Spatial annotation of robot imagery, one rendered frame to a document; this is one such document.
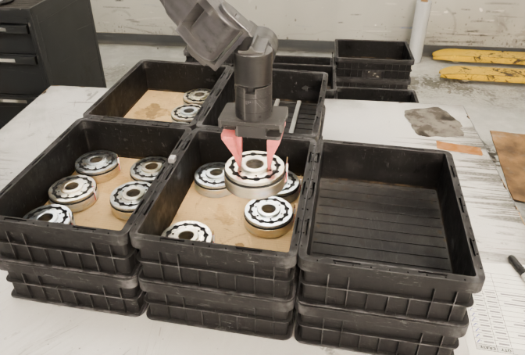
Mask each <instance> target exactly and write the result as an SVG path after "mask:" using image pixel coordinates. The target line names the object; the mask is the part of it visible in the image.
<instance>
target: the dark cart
mask: <svg viewBox="0 0 525 355"><path fill-rule="evenodd" d="M51 85H60V86H76V87H93V88H107V87H106V82H105V75H104V70H103V66H102V59H101V54H100V50H99V46H98V39H97V34H96V29H95V22H94V17H93V13H92V9H91V1H90V0H14V1H13V2H9V3H5V4H3V5H0V129H1V128H3V127H4V126H5V125H6V124H7V123H8V122H9V121H10V120H11V119H12V118H14V117H15V116H16V115H17V114H18V113H20V112H21V111H22V110H23V109H24V108H26V107H27V106H28V105H29V104H30V103H32V102H33V101H34V100H35V99H36V98H37V97H38V96H39V95H40V94H41V93H43V92H44V91H45V90H46V89H47V88H49V87H50V86H51Z"/></svg>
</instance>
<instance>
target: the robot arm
mask: <svg viewBox="0 0 525 355"><path fill-rule="evenodd" d="M160 2H161V3H162V5H163V7H164V9H165V10H166V14H167V15H168V17H169V18H170V19H171V20H172V21H173V22H174V23H175V24H176V25H177V28H176V30H175V31H176V32H177V33H178V34H179V35H180V36H181V37H182V38H183V40H184V41H185V42H186V43H187V50H188V52H189V53H190V54H191V56H193V57H194V58H195V59H196V60H198V61H199V62H200V63H201V64H202V65H203V66H204V65H205V64H207V65H208V66H210V67H211V68H212V69H213V70H214V71H216V70H217V69H218V68H219V67H220V66H221V65H222V64H223V62H224V61H225V60H226V59H227V58H228V57H229V56H230V54H231V53H232V52H234V89H235V102H228V103H227V104H226V105H225V107H224V109H223V111H222V113H221V114H220V116H219V118H218V126H219V127H220V128H221V127H222V126H223V127H224V129H223V132H222V134H221V139H222V140H223V142H224V143H225V145H226V146H227V148H228V149H229V150H230V151H231V153H232V154H233V156H234V158H235V161H236V163H237V165H238V166H239V167H240V166H241V161H242V137H243V138H261V139H267V168H268V170H270V168H271V164H272V161H273V155H274V153H275V152H276V150H277V148H278V146H279V144H280V141H281V138H282V135H283V133H284V128H285V125H286V122H285V120H286V119H287V118H288V108H287V107H286V106H272V72H273V62H274V59H275V56H276V53H277V49H278V38H277V36H276V34H275V33H274V32H273V31H272V30H271V29H269V28H268V27H264V26H257V25H256V24H255V23H254V22H252V21H251V20H249V21H248V20H247V19H246V18H245V17H244V16H242V15H241V14H240V13H239V12H238V11H237V10H236V9H235V8H234V7H233V6H232V5H230V4H229V3H227V2H226V1H225V0H160ZM222 52H223V53H222ZM221 53H222V54H221ZM220 54H221V55H220ZM219 55H220V57H219Z"/></svg>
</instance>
